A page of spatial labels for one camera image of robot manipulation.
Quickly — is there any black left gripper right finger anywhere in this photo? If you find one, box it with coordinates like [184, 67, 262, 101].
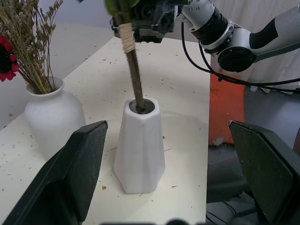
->
[228, 120, 300, 225]

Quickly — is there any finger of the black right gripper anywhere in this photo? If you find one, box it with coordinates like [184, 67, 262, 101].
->
[133, 27, 164, 44]

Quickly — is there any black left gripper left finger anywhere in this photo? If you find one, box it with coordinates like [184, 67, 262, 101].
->
[0, 120, 109, 225]

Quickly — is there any brown flower stem bundle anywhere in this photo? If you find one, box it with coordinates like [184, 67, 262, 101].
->
[104, 0, 147, 115]

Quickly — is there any dried bouquet with red flower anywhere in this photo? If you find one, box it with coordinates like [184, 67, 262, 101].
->
[0, 0, 64, 95]

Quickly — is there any white round ceramic vase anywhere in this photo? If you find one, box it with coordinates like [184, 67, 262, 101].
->
[24, 76, 87, 161]

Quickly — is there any orange red floor mat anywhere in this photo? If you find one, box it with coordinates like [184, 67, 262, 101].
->
[208, 72, 246, 146]

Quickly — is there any white faceted ceramic vase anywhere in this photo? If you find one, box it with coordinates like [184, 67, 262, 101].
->
[113, 98, 166, 195]

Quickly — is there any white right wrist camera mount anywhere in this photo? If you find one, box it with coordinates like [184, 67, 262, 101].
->
[176, 0, 216, 32]

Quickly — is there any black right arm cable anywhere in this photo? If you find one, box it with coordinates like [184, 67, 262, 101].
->
[180, 9, 300, 92]

